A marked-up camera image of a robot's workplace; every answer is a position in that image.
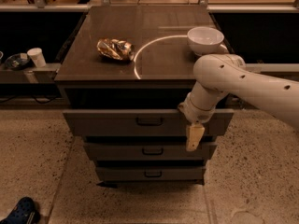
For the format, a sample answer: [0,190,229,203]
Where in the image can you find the white paper cup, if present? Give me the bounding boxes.
[27,48,46,67]

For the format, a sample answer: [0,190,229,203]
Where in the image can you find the blue clog shoe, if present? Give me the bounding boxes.
[0,197,36,224]

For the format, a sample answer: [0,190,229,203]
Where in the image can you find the grey top drawer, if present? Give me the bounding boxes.
[62,108,235,137]

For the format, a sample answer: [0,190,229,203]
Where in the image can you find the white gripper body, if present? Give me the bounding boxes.
[178,92,216,123]

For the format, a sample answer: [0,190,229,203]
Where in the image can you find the white ceramic bowl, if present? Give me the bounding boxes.
[187,26,224,56]

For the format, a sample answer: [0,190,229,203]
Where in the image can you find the grey drawer cabinet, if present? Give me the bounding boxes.
[55,5,234,186]

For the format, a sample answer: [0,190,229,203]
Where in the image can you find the dark small dish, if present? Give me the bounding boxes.
[5,53,31,71]

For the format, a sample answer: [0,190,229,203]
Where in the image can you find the grey drawer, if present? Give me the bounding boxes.
[84,142,217,161]
[62,108,235,137]
[96,166,206,182]

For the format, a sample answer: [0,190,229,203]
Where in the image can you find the grey middle drawer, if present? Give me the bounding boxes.
[84,142,217,161]

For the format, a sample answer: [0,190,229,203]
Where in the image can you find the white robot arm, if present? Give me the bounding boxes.
[178,54,299,151]

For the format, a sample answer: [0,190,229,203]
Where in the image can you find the grey bottom drawer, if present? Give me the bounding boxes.
[96,166,206,182]

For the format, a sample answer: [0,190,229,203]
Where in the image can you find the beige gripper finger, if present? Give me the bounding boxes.
[186,123,205,151]

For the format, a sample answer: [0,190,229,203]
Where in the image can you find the black floor cable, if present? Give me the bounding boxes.
[0,95,60,105]

